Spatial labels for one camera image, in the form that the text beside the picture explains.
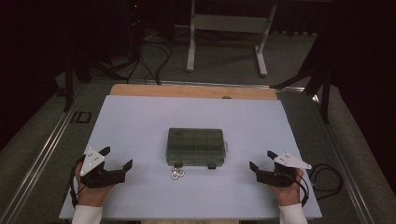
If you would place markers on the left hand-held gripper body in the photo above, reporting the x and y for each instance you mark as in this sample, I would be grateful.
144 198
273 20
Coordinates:
93 174

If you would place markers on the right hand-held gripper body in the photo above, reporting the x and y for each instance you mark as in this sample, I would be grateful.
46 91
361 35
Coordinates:
275 177

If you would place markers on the silver metal nut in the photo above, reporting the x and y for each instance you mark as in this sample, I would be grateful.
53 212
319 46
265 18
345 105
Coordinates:
176 170
174 176
181 174

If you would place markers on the green clear compartment box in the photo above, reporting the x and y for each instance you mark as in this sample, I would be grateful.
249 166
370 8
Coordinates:
194 146

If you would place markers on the person's left hand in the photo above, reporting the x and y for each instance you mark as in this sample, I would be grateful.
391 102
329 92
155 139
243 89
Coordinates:
91 195

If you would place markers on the person's right hand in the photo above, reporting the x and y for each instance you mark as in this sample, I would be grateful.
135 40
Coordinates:
289 195

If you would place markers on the white table board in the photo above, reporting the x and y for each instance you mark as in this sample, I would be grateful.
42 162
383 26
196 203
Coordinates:
140 118

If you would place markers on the black tripod stand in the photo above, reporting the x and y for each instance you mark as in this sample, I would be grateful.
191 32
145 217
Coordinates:
68 87
325 99

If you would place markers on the black rectangular floor bracket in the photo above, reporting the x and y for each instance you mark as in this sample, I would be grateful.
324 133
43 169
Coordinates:
80 117

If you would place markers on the metal floor rail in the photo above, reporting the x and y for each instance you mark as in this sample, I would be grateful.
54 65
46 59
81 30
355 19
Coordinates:
339 161
40 155

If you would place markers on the white metal table frame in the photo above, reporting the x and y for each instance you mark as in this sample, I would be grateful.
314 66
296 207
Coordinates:
230 23

